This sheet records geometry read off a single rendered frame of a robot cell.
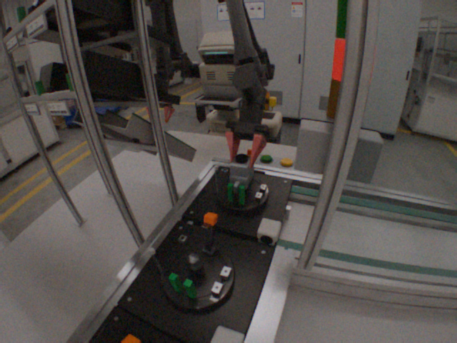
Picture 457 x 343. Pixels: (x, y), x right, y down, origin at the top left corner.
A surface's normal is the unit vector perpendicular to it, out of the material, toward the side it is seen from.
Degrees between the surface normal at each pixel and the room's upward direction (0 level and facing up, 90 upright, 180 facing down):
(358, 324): 0
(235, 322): 0
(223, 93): 90
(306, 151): 90
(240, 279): 0
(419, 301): 90
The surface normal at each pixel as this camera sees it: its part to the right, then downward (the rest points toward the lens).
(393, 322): -0.04, -0.82
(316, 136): -0.37, 0.54
